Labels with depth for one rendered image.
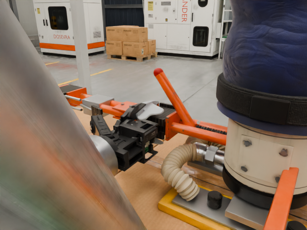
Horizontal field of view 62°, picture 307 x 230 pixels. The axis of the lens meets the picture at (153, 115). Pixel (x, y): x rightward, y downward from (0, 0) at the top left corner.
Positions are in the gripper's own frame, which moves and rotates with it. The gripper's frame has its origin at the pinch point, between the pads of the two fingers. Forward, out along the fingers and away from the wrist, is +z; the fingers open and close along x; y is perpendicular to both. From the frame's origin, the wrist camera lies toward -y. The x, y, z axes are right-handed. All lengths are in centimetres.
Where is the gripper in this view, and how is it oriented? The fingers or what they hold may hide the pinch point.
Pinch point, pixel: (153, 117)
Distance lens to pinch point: 63.6
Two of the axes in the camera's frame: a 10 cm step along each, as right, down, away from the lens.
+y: 8.3, 2.2, -5.2
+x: 0.0, -9.2, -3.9
